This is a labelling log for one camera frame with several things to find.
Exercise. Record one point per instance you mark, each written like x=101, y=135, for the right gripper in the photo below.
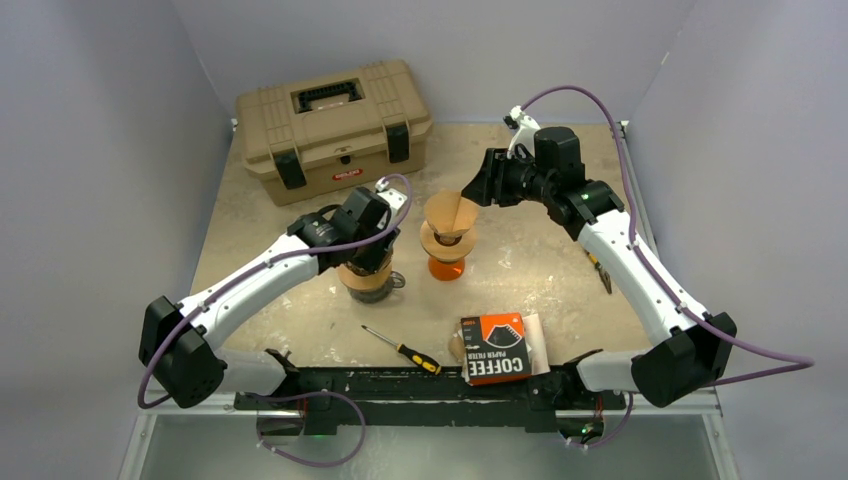
x=491, y=184

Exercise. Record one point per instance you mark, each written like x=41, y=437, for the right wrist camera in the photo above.
x=524, y=128

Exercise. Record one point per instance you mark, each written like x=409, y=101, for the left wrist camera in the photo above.
x=394, y=198

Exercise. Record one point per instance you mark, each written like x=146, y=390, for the orange glass carafe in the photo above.
x=446, y=271

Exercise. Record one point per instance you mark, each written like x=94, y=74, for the wooden ring holder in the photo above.
x=447, y=253
x=366, y=282

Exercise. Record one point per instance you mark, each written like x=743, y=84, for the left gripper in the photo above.
x=372, y=259

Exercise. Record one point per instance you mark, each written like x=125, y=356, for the yellow black screwdriver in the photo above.
x=423, y=361

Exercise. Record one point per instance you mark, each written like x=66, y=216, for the yellow handled pliers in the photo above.
x=602, y=273

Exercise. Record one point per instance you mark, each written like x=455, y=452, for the smoky glass carafe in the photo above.
x=395, y=281

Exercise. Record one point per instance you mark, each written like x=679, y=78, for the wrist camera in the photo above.
x=394, y=198
x=524, y=128

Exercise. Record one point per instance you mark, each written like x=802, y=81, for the brown paper coffee filter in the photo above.
x=360, y=270

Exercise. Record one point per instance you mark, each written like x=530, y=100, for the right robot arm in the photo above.
x=690, y=347

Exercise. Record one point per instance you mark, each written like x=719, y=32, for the coffee paper filter box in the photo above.
x=496, y=349

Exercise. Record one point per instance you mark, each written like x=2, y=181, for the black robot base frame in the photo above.
x=320, y=400

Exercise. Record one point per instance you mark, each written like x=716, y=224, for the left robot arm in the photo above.
x=182, y=342

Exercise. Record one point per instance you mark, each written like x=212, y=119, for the tan plastic toolbox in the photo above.
x=312, y=137

